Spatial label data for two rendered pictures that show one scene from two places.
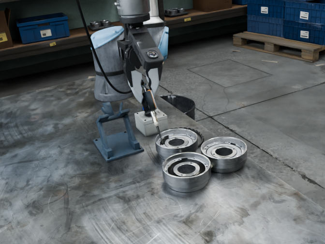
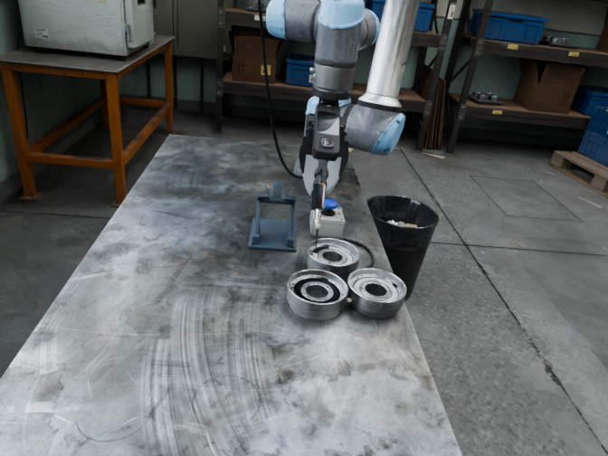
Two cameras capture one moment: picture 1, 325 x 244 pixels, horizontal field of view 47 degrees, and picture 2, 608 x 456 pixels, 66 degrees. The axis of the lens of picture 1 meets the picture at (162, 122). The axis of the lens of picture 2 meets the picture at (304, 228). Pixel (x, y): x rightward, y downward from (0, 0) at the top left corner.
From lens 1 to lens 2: 0.22 m
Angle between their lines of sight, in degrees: 16
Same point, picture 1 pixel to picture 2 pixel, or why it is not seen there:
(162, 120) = (337, 224)
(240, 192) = (361, 346)
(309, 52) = not seen: outside the picture
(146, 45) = (326, 129)
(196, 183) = (315, 312)
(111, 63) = not seen: hidden behind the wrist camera
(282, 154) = (535, 328)
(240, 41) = (560, 163)
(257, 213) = (361, 377)
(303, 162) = (558, 351)
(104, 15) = not seen: hidden behind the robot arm
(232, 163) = (374, 308)
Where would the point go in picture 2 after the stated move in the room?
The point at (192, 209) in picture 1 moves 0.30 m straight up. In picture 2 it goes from (293, 338) to (316, 161)
